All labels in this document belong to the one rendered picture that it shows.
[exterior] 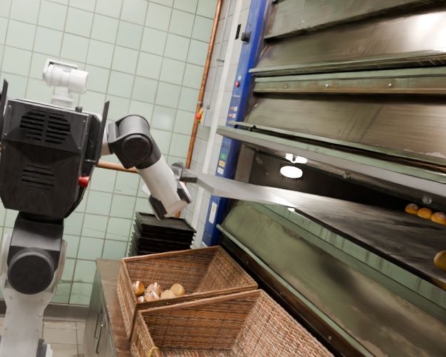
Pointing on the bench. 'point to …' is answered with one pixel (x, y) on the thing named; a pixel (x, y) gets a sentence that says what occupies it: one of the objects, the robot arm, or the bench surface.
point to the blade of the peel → (236, 189)
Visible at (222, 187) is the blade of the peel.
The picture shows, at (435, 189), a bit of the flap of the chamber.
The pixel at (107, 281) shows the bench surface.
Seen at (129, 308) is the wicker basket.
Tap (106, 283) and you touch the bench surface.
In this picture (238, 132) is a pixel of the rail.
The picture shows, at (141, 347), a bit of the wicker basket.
